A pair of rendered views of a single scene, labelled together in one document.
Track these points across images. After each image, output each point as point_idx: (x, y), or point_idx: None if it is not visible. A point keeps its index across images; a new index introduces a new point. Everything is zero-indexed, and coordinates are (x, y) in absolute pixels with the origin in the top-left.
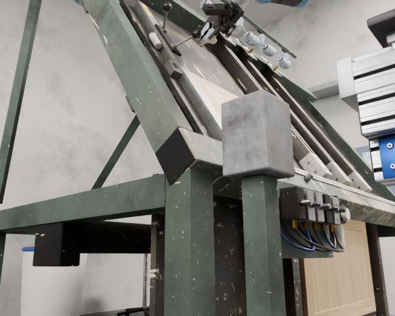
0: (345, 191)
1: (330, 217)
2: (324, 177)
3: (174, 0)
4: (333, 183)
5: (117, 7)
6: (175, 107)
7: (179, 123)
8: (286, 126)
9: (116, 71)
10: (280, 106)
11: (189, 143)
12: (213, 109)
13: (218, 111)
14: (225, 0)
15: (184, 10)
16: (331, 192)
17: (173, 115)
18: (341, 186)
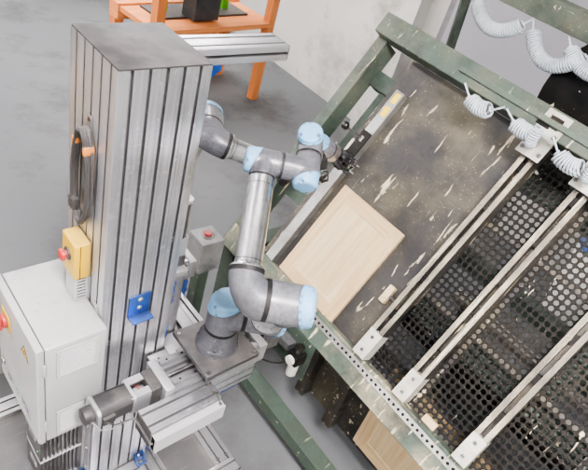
0: (371, 389)
1: None
2: (354, 352)
3: (464, 81)
4: (354, 363)
5: (321, 117)
6: None
7: (237, 221)
8: (198, 253)
9: None
10: (197, 243)
11: (227, 232)
12: (296, 226)
13: (315, 229)
14: (506, 98)
15: (479, 95)
16: (330, 357)
17: (241, 215)
18: (368, 379)
